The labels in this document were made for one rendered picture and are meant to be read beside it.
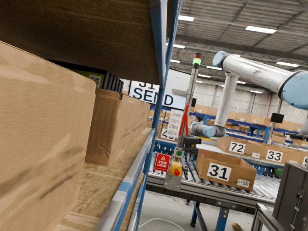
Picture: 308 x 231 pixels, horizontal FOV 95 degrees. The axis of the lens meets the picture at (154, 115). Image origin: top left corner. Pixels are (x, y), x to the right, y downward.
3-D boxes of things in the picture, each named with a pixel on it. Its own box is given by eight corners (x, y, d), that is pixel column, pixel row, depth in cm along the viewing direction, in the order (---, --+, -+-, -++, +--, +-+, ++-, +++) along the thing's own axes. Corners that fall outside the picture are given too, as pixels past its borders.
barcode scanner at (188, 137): (201, 152, 94) (202, 137, 94) (183, 151, 95) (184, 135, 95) (198, 149, 101) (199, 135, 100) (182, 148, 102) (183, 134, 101)
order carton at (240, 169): (199, 177, 112) (203, 157, 112) (195, 164, 141) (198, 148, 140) (252, 191, 106) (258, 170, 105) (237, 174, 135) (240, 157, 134)
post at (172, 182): (162, 188, 103) (187, 67, 98) (162, 184, 108) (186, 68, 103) (179, 192, 102) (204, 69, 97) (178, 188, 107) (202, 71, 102)
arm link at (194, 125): (197, 122, 122) (190, 120, 131) (194, 136, 122) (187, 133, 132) (206, 123, 125) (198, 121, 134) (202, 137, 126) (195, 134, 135)
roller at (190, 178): (187, 186, 105) (189, 180, 105) (179, 161, 157) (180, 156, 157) (194, 188, 105) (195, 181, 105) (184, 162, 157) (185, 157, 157)
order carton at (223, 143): (225, 153, 158) (228, 138, 157) (215, 146, 187) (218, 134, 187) (261, 160, 156) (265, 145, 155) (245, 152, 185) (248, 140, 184)
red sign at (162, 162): (153, 169, 102) (157, 152, 101) (154, 169, 103) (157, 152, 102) (175, 174, 101) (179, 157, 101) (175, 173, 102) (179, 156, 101)
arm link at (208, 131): (218, 127, 115) (207, 124, 126) (207, 126, 110) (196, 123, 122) (216, 138, 115) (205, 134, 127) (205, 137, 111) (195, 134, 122)
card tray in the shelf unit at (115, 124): (110, 167, 19) (123, 92, 18) (-92, 122, 20) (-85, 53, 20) (146, 128, 59) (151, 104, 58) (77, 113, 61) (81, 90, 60)
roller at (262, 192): (268, 204, 102) (270, 198, 102) (233, 172, 154) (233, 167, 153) (275, 206, 102) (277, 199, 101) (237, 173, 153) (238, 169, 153)
